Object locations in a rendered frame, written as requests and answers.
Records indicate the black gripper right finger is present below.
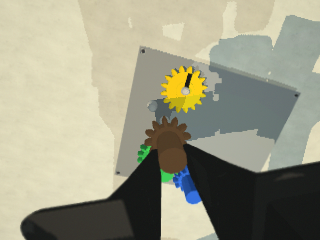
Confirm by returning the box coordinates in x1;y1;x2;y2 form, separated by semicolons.
183;144;320;240

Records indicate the grey board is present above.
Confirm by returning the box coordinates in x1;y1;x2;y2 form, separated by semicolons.
114;45;301;177

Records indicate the blue gear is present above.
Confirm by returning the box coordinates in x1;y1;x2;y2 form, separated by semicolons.
173;165;201;204

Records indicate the brown gear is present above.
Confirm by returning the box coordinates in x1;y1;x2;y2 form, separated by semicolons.
144;116;191;174

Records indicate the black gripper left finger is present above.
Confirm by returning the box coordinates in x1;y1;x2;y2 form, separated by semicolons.
20;149;162;240

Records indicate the yellow gear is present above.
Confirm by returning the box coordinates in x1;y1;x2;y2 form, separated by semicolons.
161;66;207;113

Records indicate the green gear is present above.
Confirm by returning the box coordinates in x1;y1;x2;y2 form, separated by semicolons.
137;145;174;182

